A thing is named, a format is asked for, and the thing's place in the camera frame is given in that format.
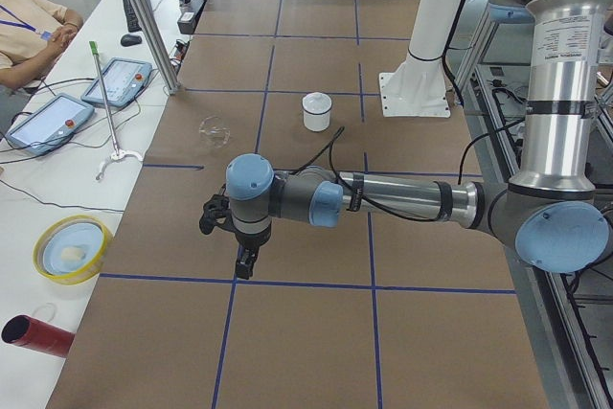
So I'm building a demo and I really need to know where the far teach pendant tablet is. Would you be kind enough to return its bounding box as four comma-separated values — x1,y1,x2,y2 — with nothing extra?
101,57,152,108

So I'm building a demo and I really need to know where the grey power adapter box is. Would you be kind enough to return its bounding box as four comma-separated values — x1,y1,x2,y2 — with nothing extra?
177,0,205,35

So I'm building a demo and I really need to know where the teach pendant tablet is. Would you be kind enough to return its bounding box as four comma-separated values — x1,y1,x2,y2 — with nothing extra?
6,93,94,155
101,57,152,108

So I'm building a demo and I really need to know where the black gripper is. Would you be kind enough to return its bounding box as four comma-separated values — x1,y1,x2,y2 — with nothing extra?
235,223,272,280

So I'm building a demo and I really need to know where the seated person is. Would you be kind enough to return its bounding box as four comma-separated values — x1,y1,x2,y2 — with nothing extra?
1,0,83,90

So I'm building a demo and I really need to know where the white enamel cup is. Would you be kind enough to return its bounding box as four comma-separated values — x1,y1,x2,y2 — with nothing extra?
303,110,331,132

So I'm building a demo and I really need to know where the clear glass funnel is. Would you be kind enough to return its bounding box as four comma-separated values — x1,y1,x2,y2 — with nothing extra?
198,116,230,148

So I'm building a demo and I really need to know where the metal grabber stick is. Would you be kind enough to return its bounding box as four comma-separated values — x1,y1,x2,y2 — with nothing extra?
89,40,144,181

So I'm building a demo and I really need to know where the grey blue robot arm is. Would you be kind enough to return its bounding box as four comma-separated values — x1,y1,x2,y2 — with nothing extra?
221,0,612,279

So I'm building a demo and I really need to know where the near teach pendant tablet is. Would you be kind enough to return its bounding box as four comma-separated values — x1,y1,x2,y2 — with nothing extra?
6,93,94,155

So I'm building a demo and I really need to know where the black computer mouse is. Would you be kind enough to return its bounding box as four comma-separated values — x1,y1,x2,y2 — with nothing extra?
120,34,143,47

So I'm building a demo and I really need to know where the clear tape ring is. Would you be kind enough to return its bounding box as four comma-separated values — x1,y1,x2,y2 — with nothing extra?
32,302,58,322

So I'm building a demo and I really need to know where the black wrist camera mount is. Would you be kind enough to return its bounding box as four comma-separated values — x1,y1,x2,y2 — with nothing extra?
199,194,236,235

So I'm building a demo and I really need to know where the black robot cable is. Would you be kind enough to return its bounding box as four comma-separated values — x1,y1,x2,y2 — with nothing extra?
286,125,528,223

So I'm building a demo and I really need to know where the aluminium frame post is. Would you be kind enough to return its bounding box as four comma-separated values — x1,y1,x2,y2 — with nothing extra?
130,0,180,95

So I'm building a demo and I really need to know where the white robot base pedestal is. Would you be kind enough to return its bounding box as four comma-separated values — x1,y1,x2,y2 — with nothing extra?
379,0,464,118

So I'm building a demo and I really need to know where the red cylinder tube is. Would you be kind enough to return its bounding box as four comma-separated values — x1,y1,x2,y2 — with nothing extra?
1,315,75,358

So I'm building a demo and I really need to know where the black keyboard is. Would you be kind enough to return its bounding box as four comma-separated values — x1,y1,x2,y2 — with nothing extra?
123,0,141,33

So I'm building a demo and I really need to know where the yellow rimmed bowl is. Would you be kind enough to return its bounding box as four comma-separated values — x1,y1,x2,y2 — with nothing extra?
33,215,113,285

